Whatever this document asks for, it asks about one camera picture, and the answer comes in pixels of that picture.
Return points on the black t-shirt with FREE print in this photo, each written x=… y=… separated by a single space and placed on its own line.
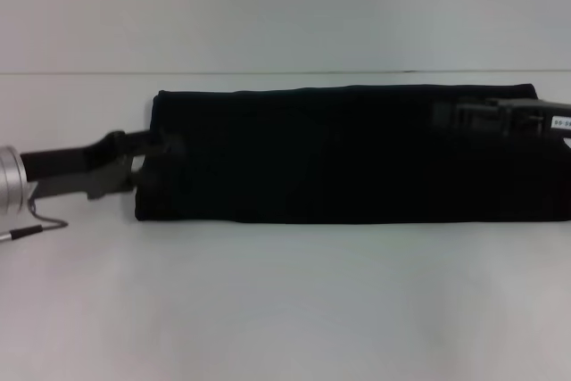
x=334 y=162

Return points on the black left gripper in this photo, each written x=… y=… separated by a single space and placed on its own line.
x=67 y=167

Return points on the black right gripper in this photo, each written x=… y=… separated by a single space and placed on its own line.
x=526 y=120

